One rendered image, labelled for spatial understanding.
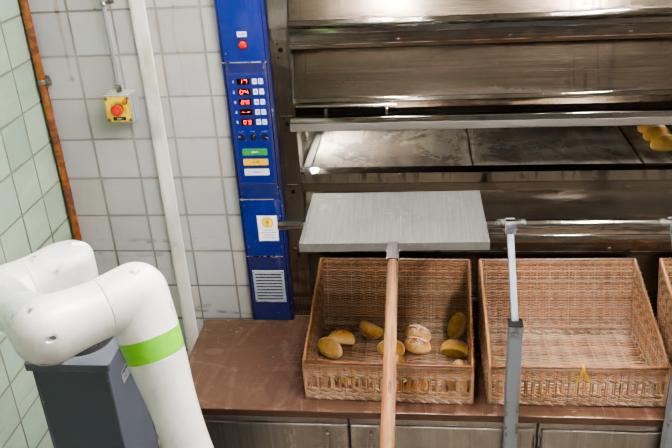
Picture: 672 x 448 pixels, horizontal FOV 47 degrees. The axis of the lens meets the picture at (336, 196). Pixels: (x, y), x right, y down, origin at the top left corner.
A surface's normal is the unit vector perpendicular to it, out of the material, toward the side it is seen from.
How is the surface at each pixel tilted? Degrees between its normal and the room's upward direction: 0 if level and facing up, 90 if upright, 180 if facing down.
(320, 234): 3
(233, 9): 90
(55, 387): 90
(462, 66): 70
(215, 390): 0
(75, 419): 90
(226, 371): 0
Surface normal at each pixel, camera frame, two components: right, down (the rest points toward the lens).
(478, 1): -0.12, 0.09
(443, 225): -0.07, -0.88
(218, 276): -0.11, 0.43
